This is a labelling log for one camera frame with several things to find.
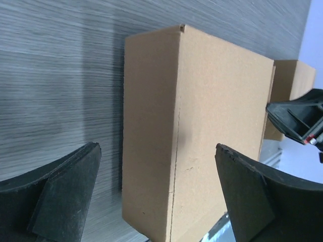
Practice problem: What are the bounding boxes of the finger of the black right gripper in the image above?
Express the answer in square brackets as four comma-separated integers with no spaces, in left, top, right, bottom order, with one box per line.
[266,89,322,146]

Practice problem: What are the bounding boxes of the brown cardboard box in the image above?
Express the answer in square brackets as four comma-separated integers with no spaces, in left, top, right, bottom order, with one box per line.
[264,59,316,141]

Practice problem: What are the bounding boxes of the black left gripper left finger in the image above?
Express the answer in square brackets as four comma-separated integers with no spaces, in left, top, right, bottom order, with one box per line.
[1,142,101,241]

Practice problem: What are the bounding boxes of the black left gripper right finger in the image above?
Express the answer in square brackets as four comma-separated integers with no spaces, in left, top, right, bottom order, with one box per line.
[215,144,322,241]

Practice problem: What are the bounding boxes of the spare cardboard blank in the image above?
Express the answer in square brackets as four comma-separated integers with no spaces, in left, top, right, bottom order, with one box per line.
[122,25,275,241]

